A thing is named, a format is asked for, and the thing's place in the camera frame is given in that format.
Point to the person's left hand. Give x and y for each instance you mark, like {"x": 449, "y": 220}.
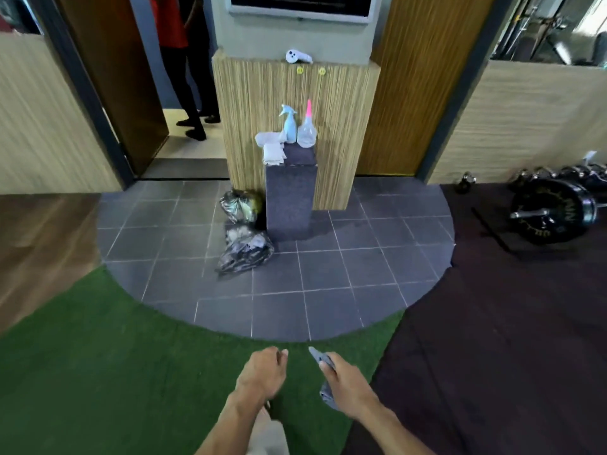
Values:
{"x": 261, "y": 374}

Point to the person's right hand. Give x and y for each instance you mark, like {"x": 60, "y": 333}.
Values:
{"x": 348, "y": 388}

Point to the grey cleaning cloth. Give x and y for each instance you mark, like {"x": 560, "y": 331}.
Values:
{"x": 318, "y": 357}

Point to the person's right forearm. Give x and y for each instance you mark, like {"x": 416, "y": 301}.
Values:
{"x": 393, "y": 433}

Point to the person's left forearm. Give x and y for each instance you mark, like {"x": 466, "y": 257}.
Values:
{"x": 232, "y": 428}

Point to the olive green trousers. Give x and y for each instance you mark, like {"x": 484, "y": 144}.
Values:
{"x": 268, "y": 435}

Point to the dark shiny plastic bag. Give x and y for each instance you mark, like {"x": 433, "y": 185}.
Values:
{"x": 246, "y": 253}

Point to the green artificial turf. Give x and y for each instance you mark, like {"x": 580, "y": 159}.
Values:
{"x": 118, "y": 374}

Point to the grey stool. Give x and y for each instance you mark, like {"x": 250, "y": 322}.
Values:
{"x": 289, "y": 198}

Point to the white cloth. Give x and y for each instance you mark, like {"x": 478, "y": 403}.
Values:
{"x": 272, "y": 149}

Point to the small black object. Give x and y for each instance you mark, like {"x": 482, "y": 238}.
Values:
{"x": 464, "y": 183}

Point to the clear spray bottle pink nozzle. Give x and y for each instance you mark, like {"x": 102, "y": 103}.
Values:
{"x": 307, "y": 132}

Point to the blue spray bottle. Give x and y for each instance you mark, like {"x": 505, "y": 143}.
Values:
{"x": 288, "y": 127}

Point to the wooden slatted counter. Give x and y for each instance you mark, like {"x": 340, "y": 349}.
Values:
{"x": 341, "y": 137}

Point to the chrome barbell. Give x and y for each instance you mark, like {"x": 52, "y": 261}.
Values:
{"x": 528, "y": 214}

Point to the black weight plate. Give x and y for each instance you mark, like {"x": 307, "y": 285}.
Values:
{"x": 562, "y": 203}

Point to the brown wooden door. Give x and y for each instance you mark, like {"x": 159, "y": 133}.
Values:
{"x": 417, "y": 80}
{"x": 114, "y": 80}

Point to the white handheld controller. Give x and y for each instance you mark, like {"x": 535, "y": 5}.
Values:
{"x": 298, "y": 56}

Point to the wall-mounted framed screen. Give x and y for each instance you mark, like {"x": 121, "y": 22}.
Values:
{"x": 303, "y": 7}

